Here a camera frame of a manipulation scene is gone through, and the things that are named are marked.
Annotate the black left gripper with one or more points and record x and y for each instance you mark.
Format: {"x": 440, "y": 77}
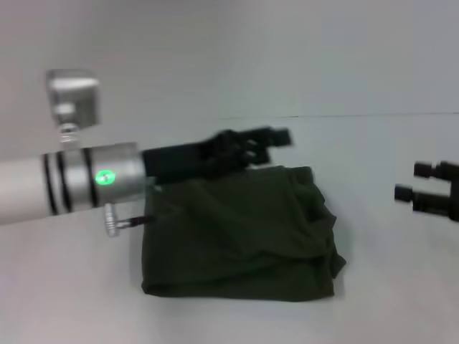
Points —
{"x": 179, "y": 161}

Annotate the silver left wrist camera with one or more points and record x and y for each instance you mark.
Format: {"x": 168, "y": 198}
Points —
{"x": 75, "y": 100}

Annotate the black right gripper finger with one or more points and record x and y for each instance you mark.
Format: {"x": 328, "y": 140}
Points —
{"x": 432, "y": 169}
{"x": 423, "y": 200}

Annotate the dark green shirt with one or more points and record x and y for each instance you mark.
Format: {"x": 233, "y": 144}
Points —
{"x": 236, "y": 233}

